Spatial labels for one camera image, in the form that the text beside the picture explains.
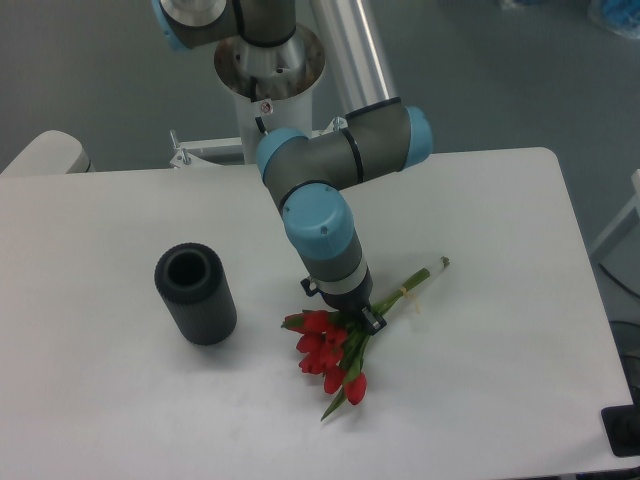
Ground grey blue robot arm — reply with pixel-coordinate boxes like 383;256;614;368
152;1;433;334

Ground blue plastic bag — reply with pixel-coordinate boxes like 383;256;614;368
588;0;639;39

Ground white chair back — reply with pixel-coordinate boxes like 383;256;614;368
1;130;95;178

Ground white metal base frame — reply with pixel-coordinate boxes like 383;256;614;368
168;116;352;170

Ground black device at table edge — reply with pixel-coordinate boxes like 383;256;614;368
601;405;639;458

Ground red tulip bouquet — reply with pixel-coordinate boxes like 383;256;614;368
280;256;451;422

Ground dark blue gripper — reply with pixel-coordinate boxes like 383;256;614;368
300;263;387;334

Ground dark grey ribbed vase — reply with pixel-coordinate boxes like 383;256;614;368
154;243;237;346

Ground white furniture frame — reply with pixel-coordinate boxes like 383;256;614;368
588;170;639;260

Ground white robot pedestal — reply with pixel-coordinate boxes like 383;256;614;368
214;24;326;163

